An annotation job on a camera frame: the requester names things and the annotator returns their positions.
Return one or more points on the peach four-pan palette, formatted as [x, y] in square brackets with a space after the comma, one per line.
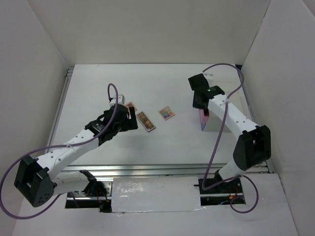
[130, 105]

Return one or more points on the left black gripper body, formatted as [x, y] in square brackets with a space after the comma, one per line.
[126, 125]

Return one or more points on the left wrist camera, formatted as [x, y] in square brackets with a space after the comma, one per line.
[120, 99]

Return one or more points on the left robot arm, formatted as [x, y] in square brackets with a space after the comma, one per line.
[43, 177]

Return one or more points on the brown long eyeshadow palette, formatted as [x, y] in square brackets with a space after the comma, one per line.
[145, 121]

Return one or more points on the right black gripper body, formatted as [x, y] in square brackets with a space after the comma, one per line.
[199, 103]

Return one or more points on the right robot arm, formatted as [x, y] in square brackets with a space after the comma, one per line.
[253, 144]

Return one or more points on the pink drawer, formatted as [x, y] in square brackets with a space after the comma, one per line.
[203, 116]

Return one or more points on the colourful square eyeshadow palette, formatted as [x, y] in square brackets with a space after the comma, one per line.
[166, 113]

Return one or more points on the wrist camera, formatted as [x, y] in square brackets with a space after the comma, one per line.
[208, 76]
[120, 99]

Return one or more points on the white cover plate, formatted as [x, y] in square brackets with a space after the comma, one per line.
[155, 194]

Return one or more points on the aluminium rail frame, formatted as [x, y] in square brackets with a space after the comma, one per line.
[176, 146]

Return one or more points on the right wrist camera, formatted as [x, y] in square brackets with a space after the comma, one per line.
[208, 76]

